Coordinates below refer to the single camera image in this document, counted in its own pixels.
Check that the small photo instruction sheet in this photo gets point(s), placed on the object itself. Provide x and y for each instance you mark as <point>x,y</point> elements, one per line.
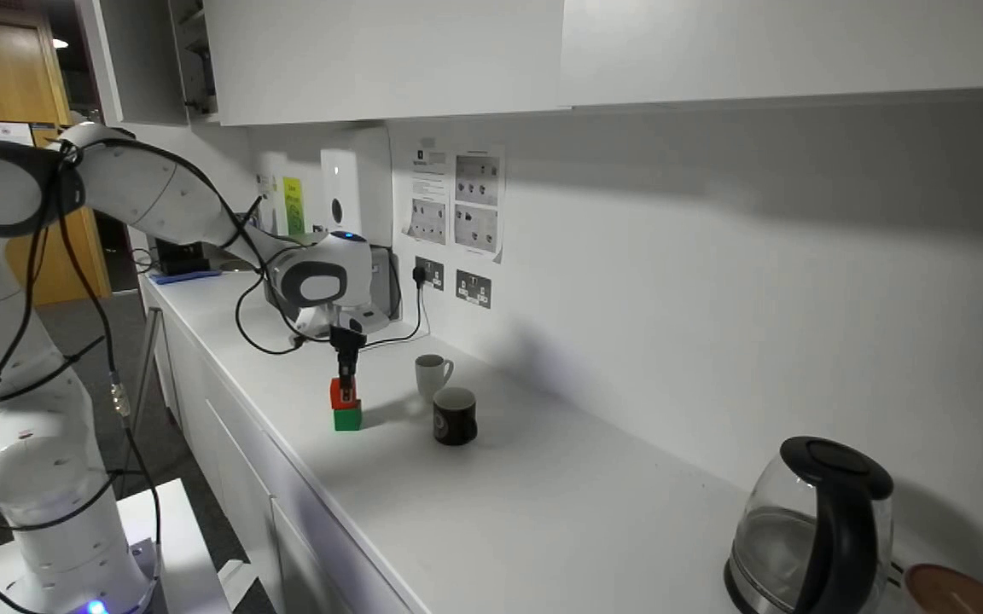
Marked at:
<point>476,177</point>
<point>476,226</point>

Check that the yellow green labelled bottle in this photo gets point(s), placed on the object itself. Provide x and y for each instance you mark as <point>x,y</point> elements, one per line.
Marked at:
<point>290,205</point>

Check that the grey microwave oven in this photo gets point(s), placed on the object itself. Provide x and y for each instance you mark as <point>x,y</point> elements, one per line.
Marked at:
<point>387,292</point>

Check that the black box appliance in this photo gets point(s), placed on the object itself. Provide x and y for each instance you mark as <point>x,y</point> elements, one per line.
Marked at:
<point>178,264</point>

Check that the black mug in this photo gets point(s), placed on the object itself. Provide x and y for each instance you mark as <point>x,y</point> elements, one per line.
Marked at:
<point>455,416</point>

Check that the brown round coaster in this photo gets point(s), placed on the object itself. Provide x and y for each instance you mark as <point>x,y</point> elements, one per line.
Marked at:
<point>956,595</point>

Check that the wall socket without plug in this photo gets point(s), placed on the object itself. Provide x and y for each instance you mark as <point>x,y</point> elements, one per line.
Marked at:
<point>472,286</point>

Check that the wooden door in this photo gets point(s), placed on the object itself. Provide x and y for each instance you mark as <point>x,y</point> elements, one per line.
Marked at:
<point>1,78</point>

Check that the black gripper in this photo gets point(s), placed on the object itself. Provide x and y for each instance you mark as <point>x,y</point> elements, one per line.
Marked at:
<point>345,336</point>

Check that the wide white wall cabinet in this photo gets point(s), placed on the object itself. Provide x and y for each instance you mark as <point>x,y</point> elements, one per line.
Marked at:
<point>378,57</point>

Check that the orange cube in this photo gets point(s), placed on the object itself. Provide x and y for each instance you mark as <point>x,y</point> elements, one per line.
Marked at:
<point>344,394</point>

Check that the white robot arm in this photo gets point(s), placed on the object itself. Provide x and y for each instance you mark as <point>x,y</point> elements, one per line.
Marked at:
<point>163,187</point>

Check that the white base cabinet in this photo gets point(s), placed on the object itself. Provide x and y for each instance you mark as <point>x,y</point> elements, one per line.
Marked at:
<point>240,454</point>

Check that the large printed instruction sheet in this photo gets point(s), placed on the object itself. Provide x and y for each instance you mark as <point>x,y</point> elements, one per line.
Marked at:
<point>430,215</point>

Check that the white mug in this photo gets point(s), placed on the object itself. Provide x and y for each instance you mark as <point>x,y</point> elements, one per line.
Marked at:
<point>430,374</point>

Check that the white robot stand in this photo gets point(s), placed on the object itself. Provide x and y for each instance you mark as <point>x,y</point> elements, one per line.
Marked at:
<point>186,546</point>

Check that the white paper towel dispenser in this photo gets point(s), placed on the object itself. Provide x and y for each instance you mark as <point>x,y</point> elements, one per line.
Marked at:
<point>339,187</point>

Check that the green cube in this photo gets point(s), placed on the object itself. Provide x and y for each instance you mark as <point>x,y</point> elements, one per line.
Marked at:
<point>348,419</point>

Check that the wall socket with plug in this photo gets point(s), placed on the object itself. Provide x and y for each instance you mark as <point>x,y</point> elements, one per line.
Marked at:
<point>435,273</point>

